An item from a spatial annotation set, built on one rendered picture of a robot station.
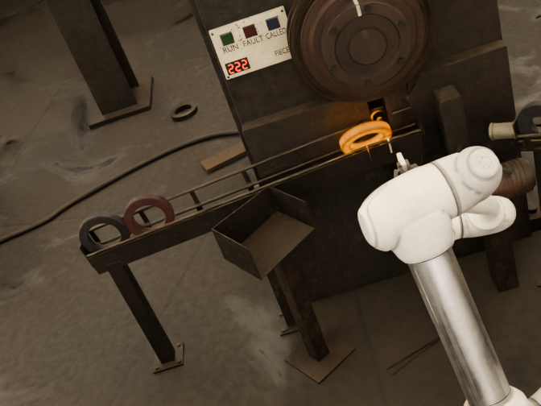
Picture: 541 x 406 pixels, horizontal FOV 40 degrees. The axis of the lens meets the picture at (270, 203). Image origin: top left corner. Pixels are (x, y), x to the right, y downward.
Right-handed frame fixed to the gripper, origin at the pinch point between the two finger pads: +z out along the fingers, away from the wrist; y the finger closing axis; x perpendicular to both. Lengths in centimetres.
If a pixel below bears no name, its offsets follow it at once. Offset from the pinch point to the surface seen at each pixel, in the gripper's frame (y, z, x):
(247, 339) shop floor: -76, 13, -76
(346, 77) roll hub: -9.3, 14.2, 28.1
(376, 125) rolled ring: -3.6, 16.6, 5.2
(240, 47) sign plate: -39, 37, 38
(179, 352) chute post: -105, 16, -75
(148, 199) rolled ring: -88, 22, 1
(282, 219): -44.0, 7.2, -14.3
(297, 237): -40.1, -4.7, -13.6
